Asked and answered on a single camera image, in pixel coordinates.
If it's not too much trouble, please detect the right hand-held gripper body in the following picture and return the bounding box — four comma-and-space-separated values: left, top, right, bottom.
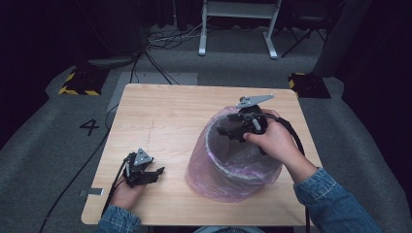
226, 93, 276, 144

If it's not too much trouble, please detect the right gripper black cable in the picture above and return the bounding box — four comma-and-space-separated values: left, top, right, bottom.
258, 112, 311, 233

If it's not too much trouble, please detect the person's left hand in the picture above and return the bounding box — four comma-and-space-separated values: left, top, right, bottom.
109, 175, 148, 212

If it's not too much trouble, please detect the green plastic bucket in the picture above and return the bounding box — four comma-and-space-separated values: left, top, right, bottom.
190, 111, 282, 199

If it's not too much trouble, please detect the grey curtain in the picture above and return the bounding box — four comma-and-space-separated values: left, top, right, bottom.
311, 0, 374, 79

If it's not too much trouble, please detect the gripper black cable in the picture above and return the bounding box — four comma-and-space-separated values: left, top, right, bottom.
100, 153, 135, 218
258, 112, 311, 233

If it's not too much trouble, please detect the person's right hand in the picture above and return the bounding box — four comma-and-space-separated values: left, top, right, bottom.
242, 108, 319, 184

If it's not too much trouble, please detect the black yellow striped base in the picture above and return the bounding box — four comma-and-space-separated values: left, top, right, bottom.
58, 66, 110, 97
288, 72, 332, 99

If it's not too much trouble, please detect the long black floor cable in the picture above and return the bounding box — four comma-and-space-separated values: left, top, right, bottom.
38, 102, 120, 233

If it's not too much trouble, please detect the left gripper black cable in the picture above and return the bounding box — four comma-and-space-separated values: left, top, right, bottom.
100, 153, 135, 218

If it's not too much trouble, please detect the person's jeans lap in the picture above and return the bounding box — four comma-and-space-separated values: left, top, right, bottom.
193, 225, 266, 233

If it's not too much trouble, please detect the bundle of floor cables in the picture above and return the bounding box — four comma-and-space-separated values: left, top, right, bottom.
146, 21, 209, 51

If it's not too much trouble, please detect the grey flat base plate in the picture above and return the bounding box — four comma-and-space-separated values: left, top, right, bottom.
86, 55, 139, 70

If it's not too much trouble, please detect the grey tape strip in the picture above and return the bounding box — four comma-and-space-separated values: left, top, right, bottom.
79, 187, 105, 198

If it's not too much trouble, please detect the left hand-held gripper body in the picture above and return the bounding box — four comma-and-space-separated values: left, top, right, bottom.
122, 148, 155, 189

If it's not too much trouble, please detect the pink plastic bag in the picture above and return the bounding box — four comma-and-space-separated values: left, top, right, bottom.
185, 105, 284, 204

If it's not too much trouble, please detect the white metal stand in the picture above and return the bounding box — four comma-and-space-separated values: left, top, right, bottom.
197, 0, 284, 60

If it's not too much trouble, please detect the black tripod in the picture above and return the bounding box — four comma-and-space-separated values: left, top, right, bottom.
280, 17, 328, 59

